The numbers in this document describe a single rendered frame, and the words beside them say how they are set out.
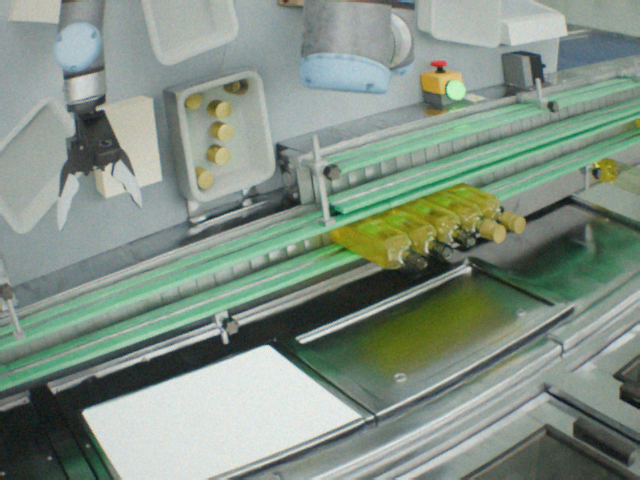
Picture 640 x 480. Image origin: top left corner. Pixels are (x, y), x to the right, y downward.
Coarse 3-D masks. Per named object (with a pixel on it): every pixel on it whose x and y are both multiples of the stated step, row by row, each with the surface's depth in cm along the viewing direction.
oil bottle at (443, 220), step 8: (416, 200) 162; (424, 200) 162; (400, 208) 161; (408, 208) 159; (416, 208) 158; (424, 208) 158; (432, 208) 157; (440, 208) 157; (416, 216) 157; (424, 216) 155; (432, 216) 154; (440, 216) 153; (448, 216) 153; (456, 216) 153; (432, 224) 153; (440, 224) 152; (448, 224) 151; (456, 224) 152; (440, 232) 152; (448, 232) 152; (440, 240) 153; (448, 240) 152
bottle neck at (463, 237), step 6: (456, 228) 151; (450, 234) 151; (456, 234) 150; (462, 234) 149; (468, 234) 148; (474, 234) 148; (456, 240) 150; (462, 240) 148; (468, 240) 150; (474, 240) 149; (468, 246) 148
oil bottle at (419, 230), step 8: (392, 208) 161; (376, 216) 159; (384, 216) 158; (392, 216) 157; (400, 216) 157; (408, 216) 156; (392, 224) 154; (400, 224) 153; (408, 224) 153; (416, 224) 152; (424, 224) 152; (408, 232) 150; (416, 232) 150; (424, 232) 150; (432, 232) 150; (416, 240) 149; (424, 240) 149; (416, 248) 150; (424, 248) 149
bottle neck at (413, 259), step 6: (402, 252) 146; (408, 252) 145; (414, 252) 144; (402, 258) 146; (408, 258) 144; (414, 258) 143; (420, 258) 145; (426, 258) 144; (408, 264) 145; (414, 264) 143; (420, 264) 145; (426, 264) 144; (420, 270) 144
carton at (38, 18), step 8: (16, 0) 122; (24, 0) 122; (32, 0) 123; (40, 0) 124; (48, 0) 125; (56, 0) 126; (16, 8) 122; (24, 8) 123; (32, 8) 124; (40, 8) 125; (48, 8) 125; (56, 8) 126; (16, 16) 122; (24, 16) 123; (32, 16) 124; (40, 16) 125; (48, 16) 126; (56, 16) 127
